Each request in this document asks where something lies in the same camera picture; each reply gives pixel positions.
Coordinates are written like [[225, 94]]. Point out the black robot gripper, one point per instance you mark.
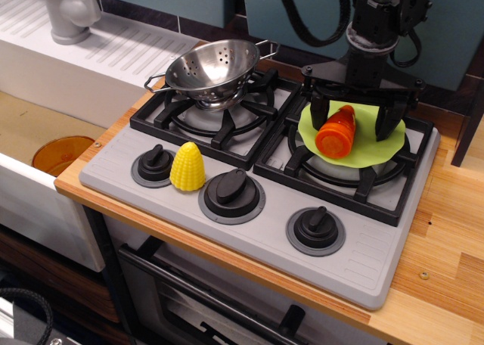
[[361, 76]]

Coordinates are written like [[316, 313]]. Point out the orange toy carrot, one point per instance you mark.
[[335, 138]]

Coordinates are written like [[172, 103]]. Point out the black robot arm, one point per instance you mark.
[[382, 43]]

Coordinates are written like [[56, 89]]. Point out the black right burner grate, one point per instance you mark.
[[381, 192]]

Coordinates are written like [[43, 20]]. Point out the black burner grate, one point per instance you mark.
[[381, 192], [234, 136]]

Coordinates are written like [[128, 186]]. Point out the black right stove knob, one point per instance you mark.
[[315, 231]]

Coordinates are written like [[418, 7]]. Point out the black stove knob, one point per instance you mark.
[[232, 198], [152, 168], [315, 231]]

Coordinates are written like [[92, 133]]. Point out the silver metal colander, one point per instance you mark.
[[214, 75]]

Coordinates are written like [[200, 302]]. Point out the black middle stove knob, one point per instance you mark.
[[232, 198]]

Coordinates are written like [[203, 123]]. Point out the grey toy stove top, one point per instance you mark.
[[361, 271]]

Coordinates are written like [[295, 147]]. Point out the yellow toy corn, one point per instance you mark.
[[188, 172]]

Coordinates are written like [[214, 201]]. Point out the black left burner grate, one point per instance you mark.
[[234, 136]]

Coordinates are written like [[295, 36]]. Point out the black left stove knob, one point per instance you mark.
[[152, 168]]

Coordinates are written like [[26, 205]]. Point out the toy oven door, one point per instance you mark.
[[189, 300]]

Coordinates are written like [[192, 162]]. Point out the grey toy faucet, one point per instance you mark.
[[71, 19]]

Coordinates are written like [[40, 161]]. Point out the orange plastic bowl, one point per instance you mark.
[[55, 156]]

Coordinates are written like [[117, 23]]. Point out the white toy sink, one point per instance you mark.
[[51, 91]]

